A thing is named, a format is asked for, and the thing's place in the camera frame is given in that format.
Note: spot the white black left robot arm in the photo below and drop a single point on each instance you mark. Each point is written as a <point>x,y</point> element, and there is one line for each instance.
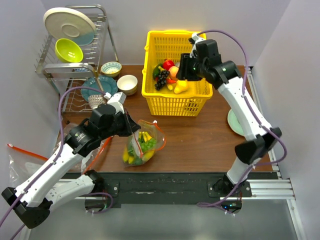
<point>34,200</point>

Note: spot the toy peach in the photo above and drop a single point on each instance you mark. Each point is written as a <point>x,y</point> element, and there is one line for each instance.
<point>173,72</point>

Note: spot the green toy bell pepper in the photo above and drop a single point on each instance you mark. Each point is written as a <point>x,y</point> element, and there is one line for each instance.
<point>133,158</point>

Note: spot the green toy grape bunch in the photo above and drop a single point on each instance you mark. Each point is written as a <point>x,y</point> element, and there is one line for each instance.
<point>146,146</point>

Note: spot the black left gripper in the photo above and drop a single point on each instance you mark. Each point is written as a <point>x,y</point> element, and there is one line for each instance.
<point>130,126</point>

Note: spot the mint green saucer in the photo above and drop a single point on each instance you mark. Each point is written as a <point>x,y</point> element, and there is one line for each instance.
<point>234,123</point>

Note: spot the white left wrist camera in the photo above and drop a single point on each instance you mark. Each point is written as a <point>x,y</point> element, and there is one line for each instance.
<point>116,100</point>

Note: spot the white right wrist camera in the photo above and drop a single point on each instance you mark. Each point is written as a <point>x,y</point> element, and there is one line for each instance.
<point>195,38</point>

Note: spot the yellow plastic basket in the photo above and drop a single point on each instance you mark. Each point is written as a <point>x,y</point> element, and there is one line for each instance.
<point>164,45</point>

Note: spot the clear zip top bag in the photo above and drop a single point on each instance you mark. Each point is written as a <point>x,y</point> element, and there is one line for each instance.
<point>154,130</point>

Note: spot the clear bag red zipper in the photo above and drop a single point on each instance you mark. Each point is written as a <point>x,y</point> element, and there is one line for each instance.
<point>22,164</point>

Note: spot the metal dish rack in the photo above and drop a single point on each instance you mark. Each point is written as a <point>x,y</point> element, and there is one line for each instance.
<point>54,71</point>

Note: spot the yellow toy banana bunch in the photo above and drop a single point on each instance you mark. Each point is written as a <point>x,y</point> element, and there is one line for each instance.
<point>134,142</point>

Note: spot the teal scalloped plate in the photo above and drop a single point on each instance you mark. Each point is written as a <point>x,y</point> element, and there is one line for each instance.
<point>108,84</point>

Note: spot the dark green toy pepper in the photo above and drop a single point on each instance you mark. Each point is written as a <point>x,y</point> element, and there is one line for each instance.
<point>157,71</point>

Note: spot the yellow toy pear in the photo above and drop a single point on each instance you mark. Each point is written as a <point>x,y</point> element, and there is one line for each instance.
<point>181,86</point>

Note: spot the lime green bowl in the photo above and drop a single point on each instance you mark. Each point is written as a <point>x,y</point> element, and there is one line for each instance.
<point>67,51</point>

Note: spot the crumpled clear plastic bag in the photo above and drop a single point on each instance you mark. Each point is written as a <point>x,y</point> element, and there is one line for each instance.
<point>84,164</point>

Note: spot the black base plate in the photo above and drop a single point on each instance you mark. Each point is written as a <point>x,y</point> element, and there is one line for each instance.
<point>167,188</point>

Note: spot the black toy grapes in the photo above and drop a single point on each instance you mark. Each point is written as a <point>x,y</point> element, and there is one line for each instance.
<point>161,79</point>

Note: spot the large cream blue plate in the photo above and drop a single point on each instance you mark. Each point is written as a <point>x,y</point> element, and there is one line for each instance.
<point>68,23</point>

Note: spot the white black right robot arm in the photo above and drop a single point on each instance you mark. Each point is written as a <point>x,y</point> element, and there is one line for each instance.
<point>205,62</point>

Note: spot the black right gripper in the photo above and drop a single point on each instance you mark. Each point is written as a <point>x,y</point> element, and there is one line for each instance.
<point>183,73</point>

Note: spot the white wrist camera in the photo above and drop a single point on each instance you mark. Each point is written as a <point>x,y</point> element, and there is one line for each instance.
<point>195,38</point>
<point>116,100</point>

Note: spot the white cream bowl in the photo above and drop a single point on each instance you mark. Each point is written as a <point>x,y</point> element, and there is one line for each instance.
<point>127,84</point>

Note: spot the teal patterned small bowl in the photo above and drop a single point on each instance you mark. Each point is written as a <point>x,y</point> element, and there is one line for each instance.
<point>111,69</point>

